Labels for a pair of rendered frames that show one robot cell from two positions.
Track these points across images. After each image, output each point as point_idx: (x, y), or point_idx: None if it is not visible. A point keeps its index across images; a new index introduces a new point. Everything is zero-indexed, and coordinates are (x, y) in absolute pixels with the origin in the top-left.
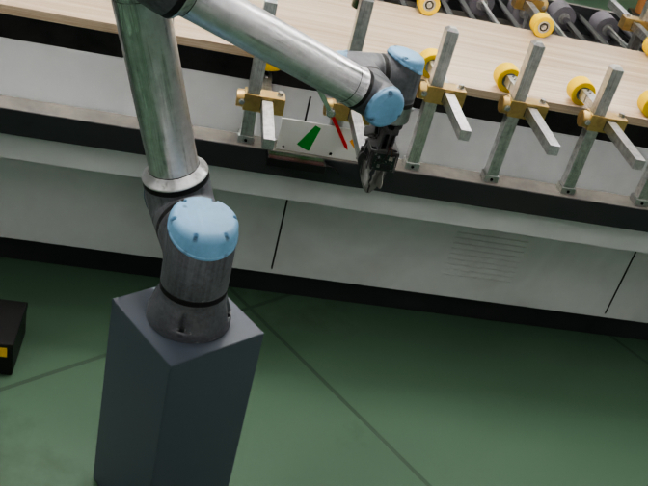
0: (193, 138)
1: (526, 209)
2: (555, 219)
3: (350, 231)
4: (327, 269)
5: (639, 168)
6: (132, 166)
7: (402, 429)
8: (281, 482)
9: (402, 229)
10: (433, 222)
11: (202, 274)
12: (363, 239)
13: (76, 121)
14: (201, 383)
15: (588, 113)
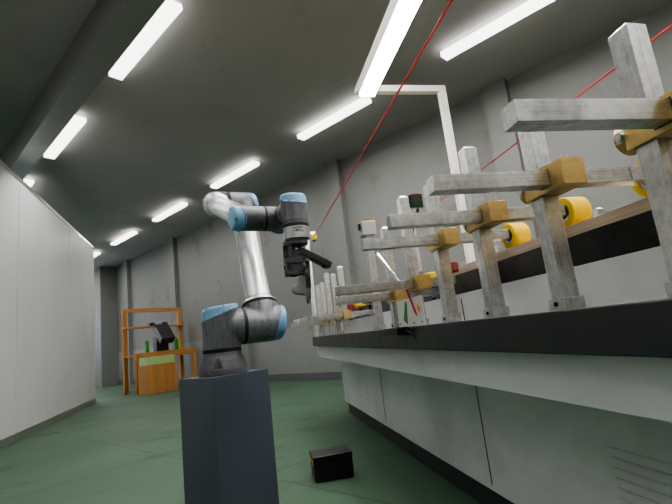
0: (254, 280)
1: (519, 345)
2: (584, 365)
3: (521, 441)
4: (523, 494)
5: (432, 189)
6: (381, 360)
7: None
8: None
9: (556, 438)
10: (578, 428)
11: (201, 331)
12: (533, 453)
13: (361, 333)
14: (191, 402)
15: None
